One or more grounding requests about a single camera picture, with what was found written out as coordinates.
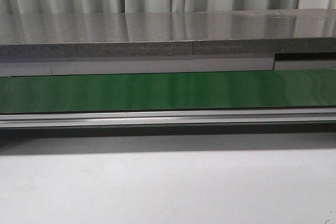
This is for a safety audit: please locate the green conveyor belt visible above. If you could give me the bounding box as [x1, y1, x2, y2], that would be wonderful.
[1, 70, 335, 114]

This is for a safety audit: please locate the aluminium conveyor frame rail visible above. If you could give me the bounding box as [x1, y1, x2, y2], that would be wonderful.
[1, 107, 335, 129]

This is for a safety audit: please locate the grey stone countertop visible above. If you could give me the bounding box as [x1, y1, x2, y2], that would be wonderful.
[1, 9, 335, 62]

